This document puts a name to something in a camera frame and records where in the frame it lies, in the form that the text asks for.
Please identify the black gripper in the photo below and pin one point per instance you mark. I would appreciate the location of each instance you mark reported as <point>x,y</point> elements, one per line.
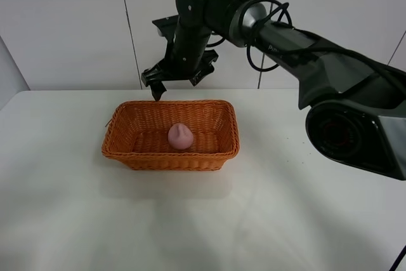
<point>186,59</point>

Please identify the pink peach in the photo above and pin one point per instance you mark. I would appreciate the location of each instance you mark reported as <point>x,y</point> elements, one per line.
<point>180,136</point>

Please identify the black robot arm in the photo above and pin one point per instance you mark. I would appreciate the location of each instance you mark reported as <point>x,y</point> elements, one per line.
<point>356,106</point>

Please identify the orange wicker basket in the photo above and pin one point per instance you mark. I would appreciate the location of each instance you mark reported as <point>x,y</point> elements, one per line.
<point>137,135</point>

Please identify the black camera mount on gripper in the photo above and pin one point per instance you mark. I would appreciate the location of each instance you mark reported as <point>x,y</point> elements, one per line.
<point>166,26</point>

